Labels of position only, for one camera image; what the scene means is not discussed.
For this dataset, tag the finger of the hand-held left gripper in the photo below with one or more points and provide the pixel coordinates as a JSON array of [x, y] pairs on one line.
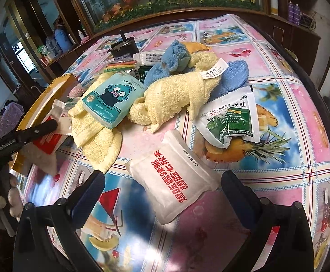
[[39, 130]]

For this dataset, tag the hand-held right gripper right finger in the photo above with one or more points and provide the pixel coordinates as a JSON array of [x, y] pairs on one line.
[[240, 204]]

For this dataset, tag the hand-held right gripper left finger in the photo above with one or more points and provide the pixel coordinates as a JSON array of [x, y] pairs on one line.
[[82, 208]]

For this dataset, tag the red and white packet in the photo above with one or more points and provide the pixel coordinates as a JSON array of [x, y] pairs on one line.
[[50, 143]]

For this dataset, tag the yellow cardboard box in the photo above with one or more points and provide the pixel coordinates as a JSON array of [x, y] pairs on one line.
[[54, 87]]

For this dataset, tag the yellow towel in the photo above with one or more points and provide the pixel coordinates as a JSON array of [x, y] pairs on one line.
[[97, 144], [167, 90]]

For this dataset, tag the white packet with red print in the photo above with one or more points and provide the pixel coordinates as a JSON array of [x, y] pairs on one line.
[[173, 187]]

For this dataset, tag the teal cartoon tissue pack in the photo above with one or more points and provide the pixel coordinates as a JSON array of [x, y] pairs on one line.
[[111, 102]]

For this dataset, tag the green and white sachet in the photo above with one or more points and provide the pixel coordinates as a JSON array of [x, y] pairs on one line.
[[232, 119]]

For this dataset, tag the table with purple cloth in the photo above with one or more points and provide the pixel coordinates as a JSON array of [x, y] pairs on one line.
[[10, 114]]

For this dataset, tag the printed fruit tablecloth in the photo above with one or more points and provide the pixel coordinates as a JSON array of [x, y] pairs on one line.
[[281, 175]]

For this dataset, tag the pink scrubber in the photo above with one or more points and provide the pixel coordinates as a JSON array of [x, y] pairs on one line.
[[75, 91]]

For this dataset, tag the green bag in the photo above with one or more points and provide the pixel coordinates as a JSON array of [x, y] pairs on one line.
[[43, 50]]

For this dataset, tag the clear water jug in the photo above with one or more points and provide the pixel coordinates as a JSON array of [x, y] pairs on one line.
[[52, 46]]

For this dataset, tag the blue thermos flask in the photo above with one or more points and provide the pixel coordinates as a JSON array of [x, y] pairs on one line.
[[62, 38]]

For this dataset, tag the striped colourful packet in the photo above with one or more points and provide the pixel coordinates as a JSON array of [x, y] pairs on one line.
[[119, 65]]

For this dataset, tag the small white bottle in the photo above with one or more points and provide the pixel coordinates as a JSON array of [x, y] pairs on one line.
[[82, 34]]

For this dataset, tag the dark green packet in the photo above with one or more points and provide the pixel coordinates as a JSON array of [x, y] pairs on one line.
[[138, 73]]

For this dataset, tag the black electric motor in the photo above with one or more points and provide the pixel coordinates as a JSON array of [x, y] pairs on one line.
[[122, 49]]

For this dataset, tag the blue towel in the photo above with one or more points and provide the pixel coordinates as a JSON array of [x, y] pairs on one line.
[[235, 73], [170, 62]]

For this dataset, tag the plain white packet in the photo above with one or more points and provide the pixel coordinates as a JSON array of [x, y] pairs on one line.
[[152, 57]]

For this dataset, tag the orange yellow cloth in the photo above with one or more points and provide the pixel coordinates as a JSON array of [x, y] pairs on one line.
[[197, 47]]

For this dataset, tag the floral glass screen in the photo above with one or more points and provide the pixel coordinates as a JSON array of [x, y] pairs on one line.
[[167, 0]]

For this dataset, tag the purple bottle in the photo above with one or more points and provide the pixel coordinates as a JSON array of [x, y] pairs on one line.
[[296, 13], [290, 12]]

